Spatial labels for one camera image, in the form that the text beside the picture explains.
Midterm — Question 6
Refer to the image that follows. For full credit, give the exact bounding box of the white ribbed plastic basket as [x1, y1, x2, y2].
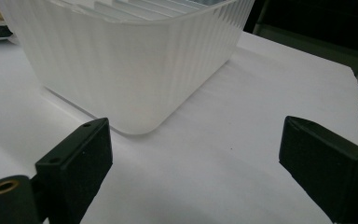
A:
[0, 0, 256, 135]

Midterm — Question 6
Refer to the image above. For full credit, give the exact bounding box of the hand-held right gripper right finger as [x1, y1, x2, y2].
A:
[278, 116, 358, 224]

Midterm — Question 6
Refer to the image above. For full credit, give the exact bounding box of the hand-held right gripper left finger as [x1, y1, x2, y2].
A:
[34, 117, 114, 224]

